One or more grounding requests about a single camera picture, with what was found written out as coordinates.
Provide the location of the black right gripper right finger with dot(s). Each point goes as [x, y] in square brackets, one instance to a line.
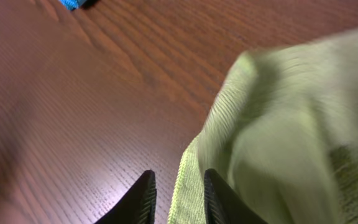
[222, 205]

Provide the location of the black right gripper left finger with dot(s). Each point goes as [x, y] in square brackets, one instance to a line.
[137, 206]

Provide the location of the light green microfiber cloth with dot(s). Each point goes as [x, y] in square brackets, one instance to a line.
[283, 134]

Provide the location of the folded blue cloth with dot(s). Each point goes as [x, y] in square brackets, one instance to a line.
[72, 4]

